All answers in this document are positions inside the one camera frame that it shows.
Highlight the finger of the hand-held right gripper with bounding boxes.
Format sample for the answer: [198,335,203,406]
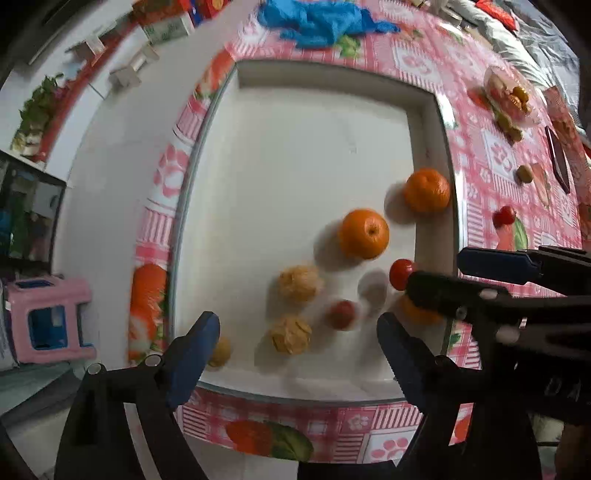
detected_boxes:
[457,246,591,296]
[405,271,525,326]

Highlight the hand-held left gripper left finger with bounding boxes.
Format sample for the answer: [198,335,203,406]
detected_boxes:
[54,311,221,480]

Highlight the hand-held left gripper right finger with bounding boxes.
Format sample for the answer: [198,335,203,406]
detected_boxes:
[298,313,543,480]

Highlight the small yellow round fruit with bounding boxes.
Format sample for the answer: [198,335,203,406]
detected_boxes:
[207,336,232,368]

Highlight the small orange citrus fruit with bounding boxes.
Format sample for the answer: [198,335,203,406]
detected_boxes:
[399,293,444,326]

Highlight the large smooth orange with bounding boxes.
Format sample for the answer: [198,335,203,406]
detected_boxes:
[338,209,390,260]

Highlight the walnut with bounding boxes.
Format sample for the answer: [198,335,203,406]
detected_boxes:
[270,315,312,355]
[277,264,321,303]

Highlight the orange mandarin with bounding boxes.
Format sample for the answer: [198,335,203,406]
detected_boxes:
[404,168,451,213]

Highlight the white square tray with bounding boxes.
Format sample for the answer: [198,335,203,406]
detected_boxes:
[168,59,462,407]

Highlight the clear bag of fruits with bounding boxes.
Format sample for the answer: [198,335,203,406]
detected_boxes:
[484,65,541,125]

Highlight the dark smartphone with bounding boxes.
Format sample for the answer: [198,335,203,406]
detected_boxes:
[545,126,571,192]

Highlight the pink plastic stool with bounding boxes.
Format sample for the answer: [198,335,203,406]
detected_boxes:
[2,276,98,364]

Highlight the white printed sack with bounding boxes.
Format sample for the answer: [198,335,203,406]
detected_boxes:
[0,281,19,370]

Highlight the pink printed tablecloth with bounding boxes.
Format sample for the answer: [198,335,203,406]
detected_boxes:
[127,0,591,464]

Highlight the grey blanket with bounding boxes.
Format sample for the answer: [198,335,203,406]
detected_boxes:
[443,0,591,139]

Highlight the dark glass cabinet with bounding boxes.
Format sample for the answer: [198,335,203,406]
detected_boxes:
[0,150,68,278]

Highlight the red packet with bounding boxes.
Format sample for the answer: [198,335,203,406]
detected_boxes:
[475,0,518,31]

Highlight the green potted plant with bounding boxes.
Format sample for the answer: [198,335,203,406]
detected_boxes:
[11,74,65,155]

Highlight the blue cloth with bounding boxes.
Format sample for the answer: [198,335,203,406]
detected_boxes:
[257,0,400,49]

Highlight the green and white carton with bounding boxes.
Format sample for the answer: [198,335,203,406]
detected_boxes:
[143,14,195,44]

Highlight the red and green carton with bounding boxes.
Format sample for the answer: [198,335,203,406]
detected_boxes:
[131,0,190,24]

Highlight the blue and red carton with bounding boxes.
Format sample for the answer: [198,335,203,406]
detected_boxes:
[189,0,232,24]

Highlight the white cardboard bracket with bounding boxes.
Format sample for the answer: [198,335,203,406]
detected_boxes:
[110,46,160,88]
[67,39,107,61]

